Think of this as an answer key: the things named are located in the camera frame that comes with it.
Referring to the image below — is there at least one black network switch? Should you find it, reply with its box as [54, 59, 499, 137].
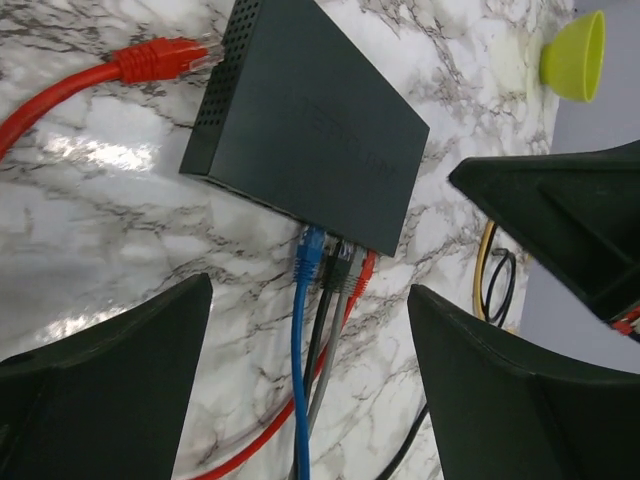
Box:
[180, 0, 429, 256]

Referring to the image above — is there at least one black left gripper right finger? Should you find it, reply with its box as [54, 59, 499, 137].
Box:
[407, 284, 639, 479]

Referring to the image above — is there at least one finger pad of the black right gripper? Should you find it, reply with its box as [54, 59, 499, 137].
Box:
[449, 142, 639, 322]

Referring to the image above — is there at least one red ethernet cable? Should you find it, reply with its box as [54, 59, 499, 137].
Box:
[0, 37, 377, 480]

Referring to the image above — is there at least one blue ethernet cable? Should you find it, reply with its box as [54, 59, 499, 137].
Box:
[292, 224, 327, 480]

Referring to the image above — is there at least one grey ethernet cable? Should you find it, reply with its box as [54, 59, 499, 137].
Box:
[287, 244, 369, 480]

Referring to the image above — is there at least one lime green bowl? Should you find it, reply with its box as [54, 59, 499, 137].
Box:
[539, 10, 606, 103]

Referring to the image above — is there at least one yellow ethernet cable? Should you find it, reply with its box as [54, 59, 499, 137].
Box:
[472, 219, 519, 336]

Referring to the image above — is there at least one black left gripper left finger pad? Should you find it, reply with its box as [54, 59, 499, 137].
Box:
[1, 274, 212, 479]

